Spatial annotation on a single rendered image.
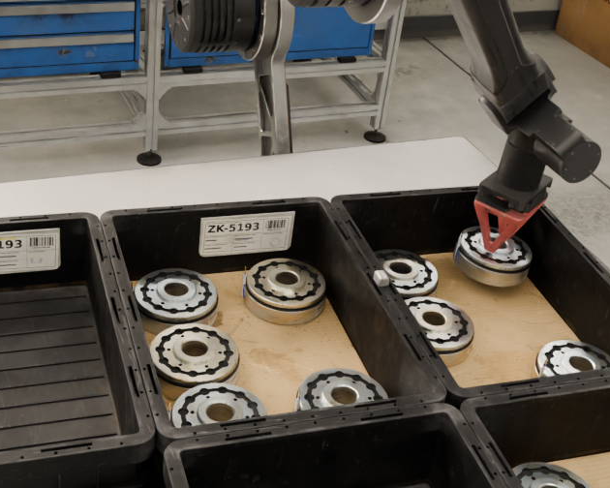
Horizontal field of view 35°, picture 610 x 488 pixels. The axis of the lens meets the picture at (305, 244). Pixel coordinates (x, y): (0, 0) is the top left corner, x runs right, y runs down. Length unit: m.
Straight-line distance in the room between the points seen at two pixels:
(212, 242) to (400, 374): 0.33
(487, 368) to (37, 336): 0.54
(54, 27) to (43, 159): 0.47
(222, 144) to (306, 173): 1.57
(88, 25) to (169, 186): 1.32
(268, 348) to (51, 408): 0.27
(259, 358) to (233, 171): 0.68
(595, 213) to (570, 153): 2.20
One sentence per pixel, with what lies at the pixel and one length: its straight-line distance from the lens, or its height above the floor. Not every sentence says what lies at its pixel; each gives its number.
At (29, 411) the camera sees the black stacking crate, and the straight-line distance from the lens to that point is 1.11.
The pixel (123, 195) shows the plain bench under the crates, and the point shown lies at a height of 0.70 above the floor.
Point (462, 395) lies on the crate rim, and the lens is 1.02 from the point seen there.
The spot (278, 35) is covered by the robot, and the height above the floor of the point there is 0.86.
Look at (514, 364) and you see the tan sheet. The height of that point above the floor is 0.83.
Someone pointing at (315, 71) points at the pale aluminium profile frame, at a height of 0.28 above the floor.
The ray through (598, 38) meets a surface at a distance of 4.66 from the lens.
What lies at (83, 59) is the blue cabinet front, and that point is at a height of 0.36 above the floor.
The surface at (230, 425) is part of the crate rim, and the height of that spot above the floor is 0.93.
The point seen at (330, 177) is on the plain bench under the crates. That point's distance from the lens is 1.82.
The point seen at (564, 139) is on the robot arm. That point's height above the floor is 1.10.
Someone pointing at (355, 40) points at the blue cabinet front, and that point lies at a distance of 3.33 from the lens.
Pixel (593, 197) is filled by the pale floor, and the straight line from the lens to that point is 3.48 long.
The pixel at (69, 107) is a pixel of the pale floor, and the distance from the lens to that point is 3.57.
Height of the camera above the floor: 1.59
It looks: 33 degrees down
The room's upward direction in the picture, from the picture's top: 8 degrees clockwise
